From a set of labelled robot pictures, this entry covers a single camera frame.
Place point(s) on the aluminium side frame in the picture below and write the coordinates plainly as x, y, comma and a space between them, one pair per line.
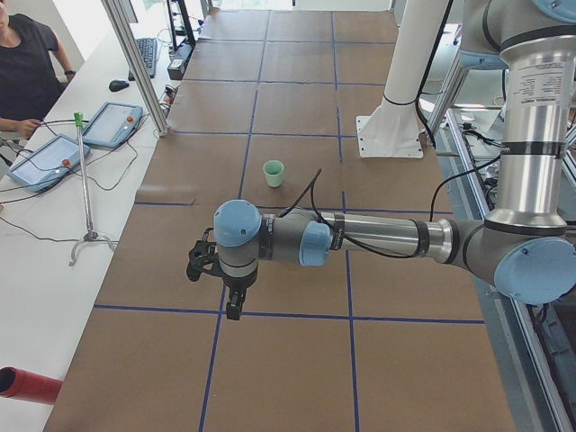
522, 254

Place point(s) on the aluminium frame post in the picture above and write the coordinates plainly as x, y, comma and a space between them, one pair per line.
122, 29

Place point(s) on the mint green cup on table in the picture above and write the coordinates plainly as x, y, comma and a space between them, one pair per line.
274, 173

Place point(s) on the red tube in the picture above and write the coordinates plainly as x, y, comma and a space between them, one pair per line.
23, 385

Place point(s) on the blue teach pendant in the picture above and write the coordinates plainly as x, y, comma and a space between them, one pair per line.
112, 125
46, 165

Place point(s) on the black computer mouse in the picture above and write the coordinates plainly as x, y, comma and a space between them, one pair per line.
117, 85

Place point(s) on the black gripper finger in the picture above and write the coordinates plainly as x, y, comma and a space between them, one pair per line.
239, 303
231, 306

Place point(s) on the near blue teach pendant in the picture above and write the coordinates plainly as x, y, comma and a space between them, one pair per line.
46, 165

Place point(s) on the black keyboard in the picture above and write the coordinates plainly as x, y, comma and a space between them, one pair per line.
148, 48

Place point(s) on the metal stand with green top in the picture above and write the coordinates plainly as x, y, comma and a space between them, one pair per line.
91, 236

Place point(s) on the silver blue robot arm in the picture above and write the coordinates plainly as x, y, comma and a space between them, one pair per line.
536, 41

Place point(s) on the far blue teach pendant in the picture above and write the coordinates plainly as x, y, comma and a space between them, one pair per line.
112, 125

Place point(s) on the brown paper table cover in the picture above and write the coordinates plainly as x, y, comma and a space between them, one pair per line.
207, 321

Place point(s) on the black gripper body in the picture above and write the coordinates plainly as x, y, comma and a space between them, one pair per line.
237, 283

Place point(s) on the person in black shirt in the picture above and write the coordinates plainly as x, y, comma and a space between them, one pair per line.
29, 84

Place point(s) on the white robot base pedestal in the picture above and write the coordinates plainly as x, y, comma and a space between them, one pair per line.
392, 130

